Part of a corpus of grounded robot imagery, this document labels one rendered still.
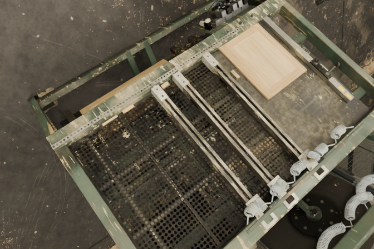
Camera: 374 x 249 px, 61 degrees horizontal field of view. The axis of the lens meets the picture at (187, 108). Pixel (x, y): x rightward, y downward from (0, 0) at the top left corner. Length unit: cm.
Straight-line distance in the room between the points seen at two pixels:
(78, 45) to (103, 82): 42
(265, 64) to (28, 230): 276
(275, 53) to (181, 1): 119
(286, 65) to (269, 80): 21
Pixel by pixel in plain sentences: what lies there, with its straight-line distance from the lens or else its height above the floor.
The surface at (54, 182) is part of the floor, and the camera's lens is 344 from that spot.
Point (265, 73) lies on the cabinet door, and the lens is 253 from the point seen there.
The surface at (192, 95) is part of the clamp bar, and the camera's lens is 225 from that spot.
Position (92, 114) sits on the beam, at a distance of 225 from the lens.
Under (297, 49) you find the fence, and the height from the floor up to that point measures 122.
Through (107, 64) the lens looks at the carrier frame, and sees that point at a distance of 290.
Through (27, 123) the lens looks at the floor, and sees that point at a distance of 309.
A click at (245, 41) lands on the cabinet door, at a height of 96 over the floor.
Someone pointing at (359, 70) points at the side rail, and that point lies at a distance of 284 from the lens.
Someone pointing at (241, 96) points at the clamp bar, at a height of 128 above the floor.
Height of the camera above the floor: 281
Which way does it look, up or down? 49 degrees down
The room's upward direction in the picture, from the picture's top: 122 degrees clockwise
